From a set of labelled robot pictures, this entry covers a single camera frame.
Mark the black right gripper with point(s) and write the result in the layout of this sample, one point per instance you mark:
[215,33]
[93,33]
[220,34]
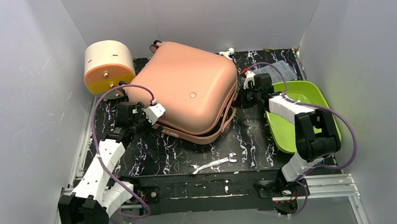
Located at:
[246,96]

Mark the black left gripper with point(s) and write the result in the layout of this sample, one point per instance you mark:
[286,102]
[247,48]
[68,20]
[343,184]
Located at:
[142,117]

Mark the pink hard-shell suitcase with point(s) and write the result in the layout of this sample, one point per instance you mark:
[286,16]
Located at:
[196,88]

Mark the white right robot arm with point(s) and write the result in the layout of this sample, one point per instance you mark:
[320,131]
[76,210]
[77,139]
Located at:
[308,155]

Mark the silver open-end wrench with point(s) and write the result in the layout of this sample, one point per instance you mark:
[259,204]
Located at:
[230,158]

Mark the clear plastic screw box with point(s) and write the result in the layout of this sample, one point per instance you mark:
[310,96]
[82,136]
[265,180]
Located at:
[278,70]

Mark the black spring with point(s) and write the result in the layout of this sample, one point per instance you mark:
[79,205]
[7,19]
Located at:
[153,155]

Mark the green plastic tray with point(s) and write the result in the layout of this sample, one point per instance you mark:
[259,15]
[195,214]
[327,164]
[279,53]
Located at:
[291,122]

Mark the cream cylindrical drum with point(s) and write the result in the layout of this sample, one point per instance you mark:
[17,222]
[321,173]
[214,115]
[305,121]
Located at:
[106,64]

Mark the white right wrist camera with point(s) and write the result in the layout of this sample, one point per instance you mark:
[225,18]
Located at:
[249,81]

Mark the aluminium frame rail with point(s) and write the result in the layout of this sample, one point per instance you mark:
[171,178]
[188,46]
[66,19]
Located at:
[71,197]

